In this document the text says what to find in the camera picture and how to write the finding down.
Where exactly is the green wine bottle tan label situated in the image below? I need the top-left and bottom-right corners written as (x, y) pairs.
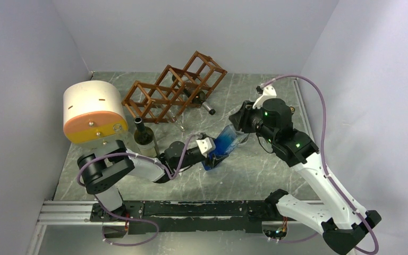
top-left (171, 74), bottom-right (217, 116)

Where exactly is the brown wooden wine rack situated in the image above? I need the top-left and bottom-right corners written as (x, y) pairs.
top-left (121, 51), bottom-right (227, 124)

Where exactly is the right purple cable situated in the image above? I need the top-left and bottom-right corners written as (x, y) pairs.
top-left (258, 74), bottom-right (380, 255)

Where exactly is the dark wine bottle left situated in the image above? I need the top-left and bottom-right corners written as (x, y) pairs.
top-left (134, 116), bottom-right (160, 158)

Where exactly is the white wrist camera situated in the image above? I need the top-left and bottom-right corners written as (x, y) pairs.
top-left (252, 85), bottom-right (277, 109)
top-left (196, 133), bottom-right (216, 156)

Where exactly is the clear glass bottle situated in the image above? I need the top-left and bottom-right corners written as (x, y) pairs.
top-left (113, 122), bottom-right (128, 137)

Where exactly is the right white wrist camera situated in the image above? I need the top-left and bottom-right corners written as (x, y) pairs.
top-left (252, 85), bottom-right (277, 109)

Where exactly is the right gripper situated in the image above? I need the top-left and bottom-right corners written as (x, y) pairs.
top-left (229, 100), bottom-right (277, 144)

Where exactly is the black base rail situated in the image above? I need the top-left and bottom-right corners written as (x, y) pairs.
top-left (89, 200), bottom-right (283, 237)

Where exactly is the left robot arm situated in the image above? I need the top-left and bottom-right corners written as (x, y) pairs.
top-left (76, 138), bottom-right (217, 221)

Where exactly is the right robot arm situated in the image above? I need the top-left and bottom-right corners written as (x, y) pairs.
top-left (229, 98), bottom-right (381, 254)

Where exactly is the blue square bottle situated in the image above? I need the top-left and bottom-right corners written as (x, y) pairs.
top-left (205, 124), bottom-right (249, 171)

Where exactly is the cream orange cylindrical box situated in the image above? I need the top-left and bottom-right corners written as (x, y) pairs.
top-left (63, 80), bottom-right (128, 144)

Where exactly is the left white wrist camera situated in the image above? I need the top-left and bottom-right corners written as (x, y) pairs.
top-left (196, 133), bottom-right (216, 156)

